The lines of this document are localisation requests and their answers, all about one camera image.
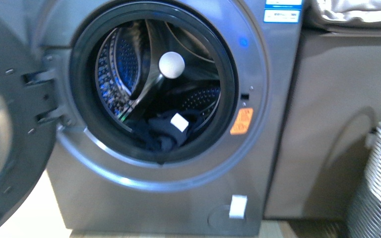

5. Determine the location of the grey front-load washing machine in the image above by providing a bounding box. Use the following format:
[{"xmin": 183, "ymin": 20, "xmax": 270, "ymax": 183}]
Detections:
[{"xmin": 32, "ymin": 0, "xmax": 306, "ymax": 237}]

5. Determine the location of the dark navy garment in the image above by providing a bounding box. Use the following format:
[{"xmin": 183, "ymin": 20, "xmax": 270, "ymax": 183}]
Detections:
[{"xmin": 125, "ymin": 109, "xmax": 207, "ymax": 165}]

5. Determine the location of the beige fabric sofa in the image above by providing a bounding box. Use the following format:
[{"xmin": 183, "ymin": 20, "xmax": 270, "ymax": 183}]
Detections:
[{"xmin": 264, "ymin": 0, "xmax": 381, "ymax": 220}]

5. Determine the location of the grey washing machine door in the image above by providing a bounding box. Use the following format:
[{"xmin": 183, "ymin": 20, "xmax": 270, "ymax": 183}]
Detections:
[{"xmin": 0, "ymin": 0, "xmax": 58, "ymax": 227}]

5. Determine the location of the blue white energy label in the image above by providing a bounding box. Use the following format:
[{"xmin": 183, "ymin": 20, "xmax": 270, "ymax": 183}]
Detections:
[{"xmin": 263, "ymin": 0, "xmax": 304, "ymax": 23}]

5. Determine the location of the white tag on filter cover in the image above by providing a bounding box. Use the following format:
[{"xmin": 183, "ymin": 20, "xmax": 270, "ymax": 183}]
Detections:
[{"xmin": 229, "ymin": 194, "xmax": 248, "ymax": 219}]

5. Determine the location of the orange warning sticker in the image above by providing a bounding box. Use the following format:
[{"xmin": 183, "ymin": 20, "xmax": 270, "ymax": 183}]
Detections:
[{"xmin": 230, "ymin": 108, "xmax": 254, "ymax": 135}]

